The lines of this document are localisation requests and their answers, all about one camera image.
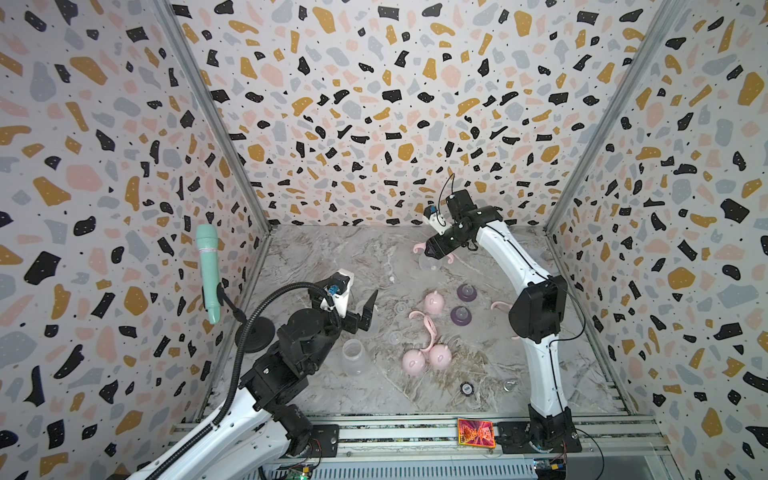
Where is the pink bottle handle ring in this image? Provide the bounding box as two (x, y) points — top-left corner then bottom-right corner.
(408, 309), (439, 353)
(490, 300), (514, 341)
(412, 242), (460, 266)

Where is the pink bottle cap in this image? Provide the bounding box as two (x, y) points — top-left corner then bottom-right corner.
(423, 291), (446, 317)
(401, 349), (427, 377)
(428, 344), (453, 371)

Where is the clear baby bottle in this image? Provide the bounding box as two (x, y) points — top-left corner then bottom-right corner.
(418, 254), (442, 272)
(342, 339), (371, 377)

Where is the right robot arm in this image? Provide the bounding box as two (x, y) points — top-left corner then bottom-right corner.
(423, 190), (576, 452)

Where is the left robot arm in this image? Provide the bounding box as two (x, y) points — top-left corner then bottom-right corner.
(132, 270), (376, 479)

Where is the black microphone stand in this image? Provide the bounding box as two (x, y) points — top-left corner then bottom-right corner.
(217, 283), (276, 353)

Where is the purple collar with nipple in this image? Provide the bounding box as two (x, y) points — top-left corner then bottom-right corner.
(450, 306), (472, 326)
(456, 283), (478, 302)

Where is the small black round cap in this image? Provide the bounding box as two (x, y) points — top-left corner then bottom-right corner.
(460, 382), (475, 397)

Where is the mint green microphone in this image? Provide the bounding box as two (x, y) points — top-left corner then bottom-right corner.
(196, 224), (221, 325)

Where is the orange pink card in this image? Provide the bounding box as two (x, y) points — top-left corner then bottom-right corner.
(457, 419), (496, 449)

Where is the black corrugated cable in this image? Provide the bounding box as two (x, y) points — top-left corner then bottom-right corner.
(143, 281), (328, 480)

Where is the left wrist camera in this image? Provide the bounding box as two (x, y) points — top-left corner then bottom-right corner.
(323, 269), (355, 319)

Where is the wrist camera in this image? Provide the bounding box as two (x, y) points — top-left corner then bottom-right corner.
(323, 269), (355, 319)
(423, 204), (450, 235)

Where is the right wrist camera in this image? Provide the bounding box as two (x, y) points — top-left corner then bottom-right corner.
(423, 204), (450, 235)

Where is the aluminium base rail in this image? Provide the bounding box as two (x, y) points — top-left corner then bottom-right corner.
(158, 413), (685, 480)

